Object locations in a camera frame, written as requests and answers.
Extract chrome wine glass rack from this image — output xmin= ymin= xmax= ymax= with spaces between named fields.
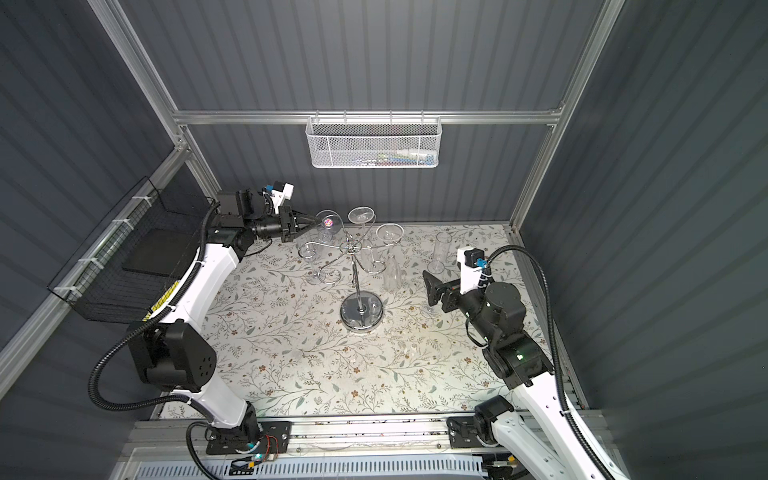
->
xmin=315 ymin=233 xmax=393 ymax=334

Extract yellow black striped item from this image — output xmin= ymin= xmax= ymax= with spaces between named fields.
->
xmin=143 ymin=280 xmax=181 ymax=321

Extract floral patterned table mat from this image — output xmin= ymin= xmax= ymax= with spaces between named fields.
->
xmin=203 ymin=224 xmax=507 ymax=417

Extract white wire mesh basket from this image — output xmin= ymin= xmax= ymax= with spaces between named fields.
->
xmin=305 ymin=117 xmax=443 ymax=169

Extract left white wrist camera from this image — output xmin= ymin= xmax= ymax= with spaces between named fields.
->
xmin=262 ymin=182 xmax=294 ymax=215

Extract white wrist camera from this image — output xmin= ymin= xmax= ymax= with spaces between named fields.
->
xmin=456 ymin=247 xmax=487 ymax=294
xmin=262 ymin=182 xmax=294 ymax=215

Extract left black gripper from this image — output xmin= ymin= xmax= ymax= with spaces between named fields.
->
xmin=245 ymin=208 xmax=321 ymax=244

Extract black corrugated cable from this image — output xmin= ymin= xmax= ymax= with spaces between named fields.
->
xmin=87 ymin=200 xmax=253 ymax=480
xmin=484 ymin=244 xmax=619 ymax=480

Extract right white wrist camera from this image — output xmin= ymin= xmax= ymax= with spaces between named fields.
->
xmin=456 ymin=247 xmax=487 ymax=294

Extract right black corrugated cable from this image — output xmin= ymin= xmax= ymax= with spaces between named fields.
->
xmin=484 ymin=244 xmax=619 ymax=480

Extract left black corrugated cable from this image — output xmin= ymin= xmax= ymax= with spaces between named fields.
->
xmin=87 ymin=200 xmax=253 ymax=480

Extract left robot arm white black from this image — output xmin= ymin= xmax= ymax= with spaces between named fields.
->
xmin=128 ymin=182 xmax=316 ymax=457

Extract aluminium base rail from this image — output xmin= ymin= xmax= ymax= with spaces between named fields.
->
xmin=119 ymin=410 xmax=601 ymax=460

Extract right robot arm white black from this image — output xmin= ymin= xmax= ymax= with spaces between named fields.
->
xmin=423 ymin=271 xmax=628 ymax=479

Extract items in white basket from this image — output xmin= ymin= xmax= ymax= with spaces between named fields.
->
xmin=351 ymin=149 xmax=439 ymax=167

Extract black wire basket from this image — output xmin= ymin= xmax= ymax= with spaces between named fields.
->
xmin=48 ymin=174 xmax=212 ymax=324

